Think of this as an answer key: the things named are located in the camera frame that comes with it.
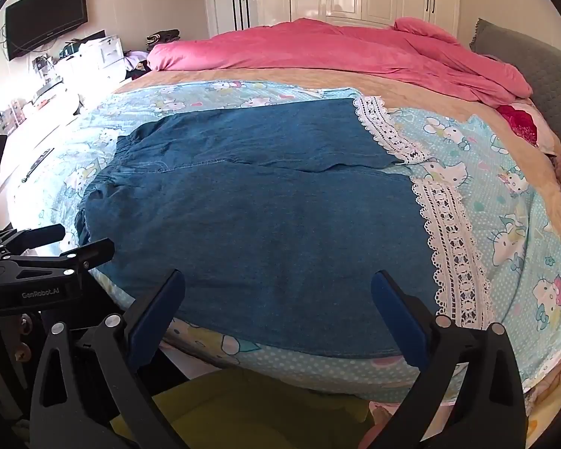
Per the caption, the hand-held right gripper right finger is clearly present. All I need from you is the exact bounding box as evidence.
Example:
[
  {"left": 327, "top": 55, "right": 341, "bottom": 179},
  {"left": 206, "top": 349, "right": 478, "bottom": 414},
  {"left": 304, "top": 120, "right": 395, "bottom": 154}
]
[{"left": 371, "top": 270, "right": 529, "bottom": 449}]

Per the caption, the white drawer unit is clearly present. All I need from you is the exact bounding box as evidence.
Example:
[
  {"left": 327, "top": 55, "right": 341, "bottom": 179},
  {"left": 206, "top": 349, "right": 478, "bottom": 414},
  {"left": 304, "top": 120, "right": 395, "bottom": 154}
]
[{"left": 82, "top": 35, "right": 125, "bottom": 80}]

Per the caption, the dark bag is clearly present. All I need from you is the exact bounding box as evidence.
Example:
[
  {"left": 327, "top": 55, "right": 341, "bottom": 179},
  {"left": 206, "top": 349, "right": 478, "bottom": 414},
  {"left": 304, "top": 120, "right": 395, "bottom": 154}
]
[{"left": 145, "top": 29, "right": 181, "bottom": 51}]

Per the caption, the white cluttered desk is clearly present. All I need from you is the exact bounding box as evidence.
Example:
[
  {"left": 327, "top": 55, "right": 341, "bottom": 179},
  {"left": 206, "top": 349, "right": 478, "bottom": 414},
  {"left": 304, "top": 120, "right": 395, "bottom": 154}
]
[{"left": 0, "top": 77, "right": 82, "bottom": 197}]

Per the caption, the black flat television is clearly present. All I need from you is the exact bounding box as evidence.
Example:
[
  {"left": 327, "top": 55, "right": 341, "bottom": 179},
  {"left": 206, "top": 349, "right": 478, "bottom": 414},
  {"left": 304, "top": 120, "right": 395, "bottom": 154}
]
[{"left": 4, "top": 0, "right": 89, "bottom": 61}]

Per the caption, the blue denim pants lace hem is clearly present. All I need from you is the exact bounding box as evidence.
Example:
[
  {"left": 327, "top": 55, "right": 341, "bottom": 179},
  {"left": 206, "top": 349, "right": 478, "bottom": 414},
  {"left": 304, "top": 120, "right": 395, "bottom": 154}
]
[{"left": 74, "top": 96, "right": 489, "bottom": 360}]

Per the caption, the light blue cartoon printed blanket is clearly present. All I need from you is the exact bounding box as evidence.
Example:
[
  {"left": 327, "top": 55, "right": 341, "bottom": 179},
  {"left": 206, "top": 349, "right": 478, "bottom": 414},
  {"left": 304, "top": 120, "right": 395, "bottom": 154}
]
[{"left": 14, "top": 79, "right": 561, "bottom": 403}]

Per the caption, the yellow-green cloth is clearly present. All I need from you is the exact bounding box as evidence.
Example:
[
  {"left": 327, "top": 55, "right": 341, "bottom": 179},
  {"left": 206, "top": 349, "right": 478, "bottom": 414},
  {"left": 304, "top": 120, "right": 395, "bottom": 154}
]
[{"left": 110, "top": 367, "right": 403, "bottom": 449}]

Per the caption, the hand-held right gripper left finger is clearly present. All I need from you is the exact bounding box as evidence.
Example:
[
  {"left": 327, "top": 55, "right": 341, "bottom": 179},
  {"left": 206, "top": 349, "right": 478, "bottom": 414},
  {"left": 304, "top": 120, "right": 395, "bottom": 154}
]
[{"left": 29, "top": 269, "right": 186, "bottom": 449}]

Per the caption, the pink duvet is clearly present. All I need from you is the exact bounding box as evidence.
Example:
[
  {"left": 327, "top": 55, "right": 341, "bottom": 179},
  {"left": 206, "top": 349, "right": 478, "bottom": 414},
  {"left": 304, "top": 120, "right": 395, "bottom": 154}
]
[{"left": 147, "top": 17, "right": 534, "bottom": 108}]

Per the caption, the grey quilted headboard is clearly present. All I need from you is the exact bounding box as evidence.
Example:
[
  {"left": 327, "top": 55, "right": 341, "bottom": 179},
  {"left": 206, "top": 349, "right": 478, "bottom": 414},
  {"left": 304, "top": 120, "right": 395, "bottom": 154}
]
[{"left": 470, "top": 19, "right": 561, "bottom": 155}]

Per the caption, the red and white pillow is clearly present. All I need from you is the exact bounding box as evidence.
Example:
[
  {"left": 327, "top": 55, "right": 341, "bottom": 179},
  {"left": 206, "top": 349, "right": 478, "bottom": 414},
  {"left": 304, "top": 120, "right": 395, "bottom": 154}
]
[{"left": 496, "top": 98, "right": 561, "bottom": 155}]

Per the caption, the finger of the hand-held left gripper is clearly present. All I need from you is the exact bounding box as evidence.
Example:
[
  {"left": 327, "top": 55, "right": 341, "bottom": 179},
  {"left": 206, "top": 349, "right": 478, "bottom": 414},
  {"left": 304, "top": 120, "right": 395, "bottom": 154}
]
[
  {"left": 0, "top": 238, "right": 116, "bottom": 288},
  {"left": 0, "top": 224, "right": 66, "bottom": 263}
]

